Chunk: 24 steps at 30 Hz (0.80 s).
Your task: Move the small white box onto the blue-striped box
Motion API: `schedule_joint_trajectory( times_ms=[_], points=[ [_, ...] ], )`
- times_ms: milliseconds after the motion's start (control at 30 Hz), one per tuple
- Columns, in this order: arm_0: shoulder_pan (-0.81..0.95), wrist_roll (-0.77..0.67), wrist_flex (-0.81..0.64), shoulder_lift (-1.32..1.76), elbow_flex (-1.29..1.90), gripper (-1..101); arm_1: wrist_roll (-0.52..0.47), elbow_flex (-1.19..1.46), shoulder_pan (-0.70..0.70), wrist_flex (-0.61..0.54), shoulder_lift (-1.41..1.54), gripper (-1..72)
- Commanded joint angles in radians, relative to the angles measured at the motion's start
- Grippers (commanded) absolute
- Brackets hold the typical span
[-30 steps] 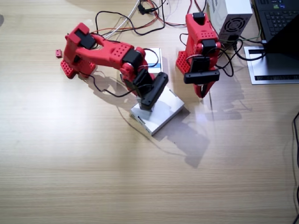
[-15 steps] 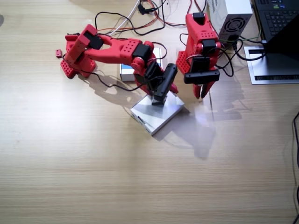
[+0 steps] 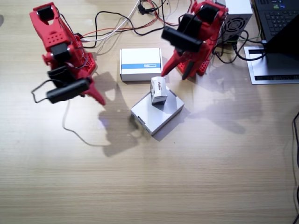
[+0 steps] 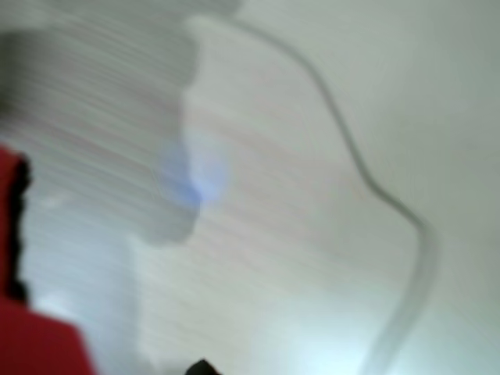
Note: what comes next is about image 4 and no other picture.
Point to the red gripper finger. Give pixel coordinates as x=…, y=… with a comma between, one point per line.
x=23, y=336

